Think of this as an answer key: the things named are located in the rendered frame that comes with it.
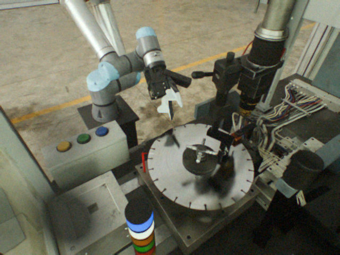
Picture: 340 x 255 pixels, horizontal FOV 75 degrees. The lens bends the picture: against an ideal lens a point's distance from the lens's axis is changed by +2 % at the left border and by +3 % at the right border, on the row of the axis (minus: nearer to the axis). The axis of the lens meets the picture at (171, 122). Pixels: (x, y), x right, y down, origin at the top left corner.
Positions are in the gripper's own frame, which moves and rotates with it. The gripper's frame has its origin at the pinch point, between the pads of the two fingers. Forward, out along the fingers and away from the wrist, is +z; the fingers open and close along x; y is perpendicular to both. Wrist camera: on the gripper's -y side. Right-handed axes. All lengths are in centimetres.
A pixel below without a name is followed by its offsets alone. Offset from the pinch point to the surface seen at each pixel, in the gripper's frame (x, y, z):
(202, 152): 11.4, 0.9, 15.9
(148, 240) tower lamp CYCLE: 29.1, 23.6, 27.8
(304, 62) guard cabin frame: -33, -106, -20
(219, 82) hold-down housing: 26.8, -3.5, 1.1
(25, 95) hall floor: -192, 99, -111
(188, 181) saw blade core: 10.0, 7.4, 22.5
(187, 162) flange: 7.7, 4.9, 17.2
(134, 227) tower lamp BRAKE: 34.3, 25.5, 24.0
